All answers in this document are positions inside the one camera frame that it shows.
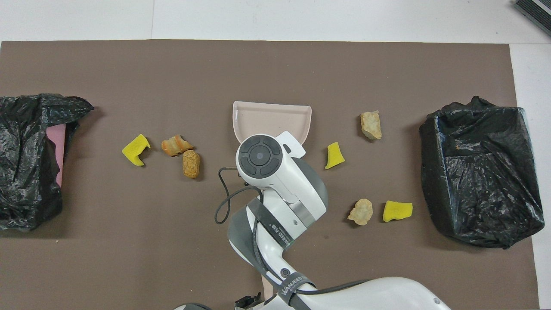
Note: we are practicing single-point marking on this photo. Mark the pale crumbly bread piece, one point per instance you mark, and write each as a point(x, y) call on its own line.
point(360, 212)

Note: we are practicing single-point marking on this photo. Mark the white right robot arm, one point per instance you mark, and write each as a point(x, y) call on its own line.
point(284, 181)

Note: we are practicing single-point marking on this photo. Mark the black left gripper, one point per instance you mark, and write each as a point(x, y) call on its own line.
point(247, 303)

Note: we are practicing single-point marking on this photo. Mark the brown table mat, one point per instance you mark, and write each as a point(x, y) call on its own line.
point(275, 69)

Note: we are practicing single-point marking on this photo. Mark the pale blocky bread piece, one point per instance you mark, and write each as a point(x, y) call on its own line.
point(371, 125)

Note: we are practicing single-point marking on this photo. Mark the brown bread roll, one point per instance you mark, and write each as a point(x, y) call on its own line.
point(191, 164)

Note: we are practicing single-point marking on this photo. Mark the pink plastic bin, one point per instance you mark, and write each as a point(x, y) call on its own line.
point(60, 159)

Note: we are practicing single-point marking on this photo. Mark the dark ribbed device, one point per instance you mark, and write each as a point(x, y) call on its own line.
point(538, 9)

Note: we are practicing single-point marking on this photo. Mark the beige plastic dustpan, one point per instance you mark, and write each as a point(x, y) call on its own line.
point(267, 120)

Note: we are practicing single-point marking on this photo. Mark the black trash bag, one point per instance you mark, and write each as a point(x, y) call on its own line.
point(465, 185)
point(26, 193)

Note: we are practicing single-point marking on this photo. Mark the beige hand brush black bristles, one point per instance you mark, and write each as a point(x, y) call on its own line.
point(267, 289)

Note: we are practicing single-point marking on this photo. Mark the yellow sponge piece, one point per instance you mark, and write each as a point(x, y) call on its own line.
point(397, 211)
point(333, 157)
point(134, 150)

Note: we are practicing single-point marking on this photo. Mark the orange striped bread piece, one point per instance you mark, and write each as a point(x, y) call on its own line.
point(174, 145)

